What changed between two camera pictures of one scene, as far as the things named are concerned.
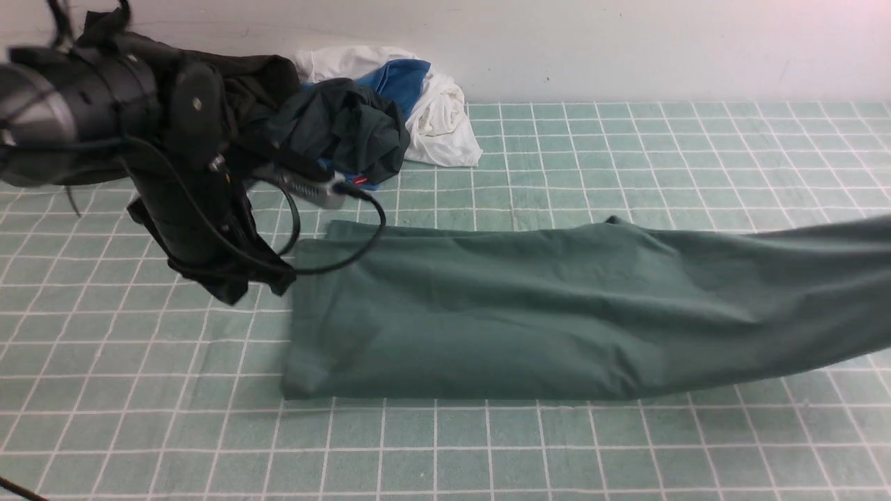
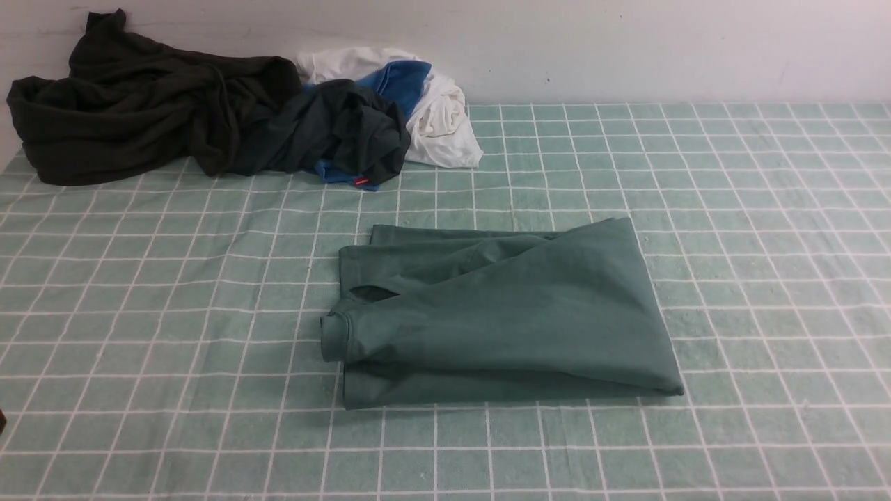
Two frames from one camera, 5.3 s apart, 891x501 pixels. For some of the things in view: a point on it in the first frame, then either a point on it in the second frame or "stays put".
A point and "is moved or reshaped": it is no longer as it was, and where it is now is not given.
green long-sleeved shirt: x=574 y=309 is moved or reshaped
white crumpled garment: x=441 y=133 stays put
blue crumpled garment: x=399 y=81 stays put
